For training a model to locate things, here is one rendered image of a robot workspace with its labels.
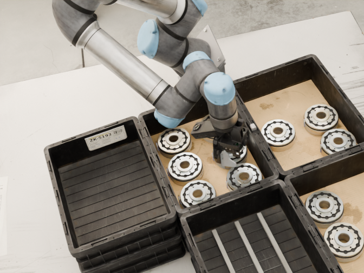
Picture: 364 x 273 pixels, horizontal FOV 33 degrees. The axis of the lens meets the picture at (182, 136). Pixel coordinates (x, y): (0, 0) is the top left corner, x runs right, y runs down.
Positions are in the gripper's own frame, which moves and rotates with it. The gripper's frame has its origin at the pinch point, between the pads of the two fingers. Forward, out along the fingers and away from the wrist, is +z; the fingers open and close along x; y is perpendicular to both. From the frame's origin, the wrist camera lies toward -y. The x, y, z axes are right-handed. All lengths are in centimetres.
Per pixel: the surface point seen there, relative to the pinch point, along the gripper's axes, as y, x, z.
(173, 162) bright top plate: -13.9, -6.7, -0.8
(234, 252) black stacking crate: 14.0, -26.6, 0.9
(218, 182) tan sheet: 0.7, -7.3, 2.0
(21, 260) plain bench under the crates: -49, -48, 13
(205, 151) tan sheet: -7.6, 2.1, 2.5
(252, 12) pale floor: -59, 156, 95
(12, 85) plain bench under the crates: -98, 14, 16
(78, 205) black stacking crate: -35.2, -29.0, 0.9
